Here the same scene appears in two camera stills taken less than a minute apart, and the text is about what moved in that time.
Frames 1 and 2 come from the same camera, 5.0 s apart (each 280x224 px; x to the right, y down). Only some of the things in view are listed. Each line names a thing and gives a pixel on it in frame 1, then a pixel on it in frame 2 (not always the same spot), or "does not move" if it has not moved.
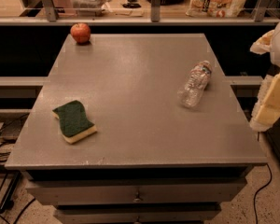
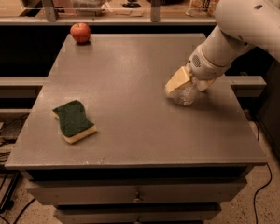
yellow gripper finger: [263, 43] to [203, 69]
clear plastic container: [90, 1] does not move
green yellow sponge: [74, 121] does not move
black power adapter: [11, 129] does not move
